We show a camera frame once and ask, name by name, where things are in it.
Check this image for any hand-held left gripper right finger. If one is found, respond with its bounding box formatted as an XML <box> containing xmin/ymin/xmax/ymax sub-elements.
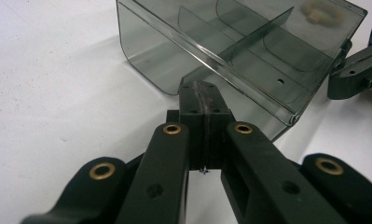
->
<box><xmin>200</xmin><ymin>81</ymin><xmax>237</xmax><ymax>171</ymax></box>

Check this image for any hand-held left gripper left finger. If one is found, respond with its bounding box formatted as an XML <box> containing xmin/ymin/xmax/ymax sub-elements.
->
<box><xmin>166</xmin><ymin>80</ymin><xmax>209</xmax><ymax>171</ymax></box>

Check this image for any clear grey compartment box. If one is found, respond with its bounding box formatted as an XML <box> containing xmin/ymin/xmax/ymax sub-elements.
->
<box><xmin>116</xmin><ymin>0</ymin><xmax>369</xmax><ymax>143</ymax></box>

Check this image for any beige bracelet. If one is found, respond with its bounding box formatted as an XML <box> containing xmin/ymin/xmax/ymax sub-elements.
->
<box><xmin>299</xmin><ymin>0</ymin><xmax>345</xmax><ymax>26</ymax></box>

